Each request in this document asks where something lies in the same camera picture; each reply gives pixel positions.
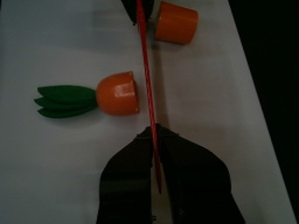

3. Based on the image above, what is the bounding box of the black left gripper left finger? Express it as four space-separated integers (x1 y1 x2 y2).
95 126 155 224

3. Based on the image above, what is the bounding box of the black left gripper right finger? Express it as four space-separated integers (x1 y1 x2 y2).
155 123 247 224

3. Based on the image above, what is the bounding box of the red toy knife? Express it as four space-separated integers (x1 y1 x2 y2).
135 0 165 195

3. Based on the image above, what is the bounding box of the orange toy carrot top piece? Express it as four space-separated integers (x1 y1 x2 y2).
32 71 141 119

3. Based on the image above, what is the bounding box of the orange toy carrot piece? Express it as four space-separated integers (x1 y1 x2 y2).
32 71 141 119
154 1 201 46

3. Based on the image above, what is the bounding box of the orange toy carrot middle piece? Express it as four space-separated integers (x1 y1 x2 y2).
154 1 201 46

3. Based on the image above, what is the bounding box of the black toy knife handle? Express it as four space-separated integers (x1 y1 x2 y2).
121 0 155 26

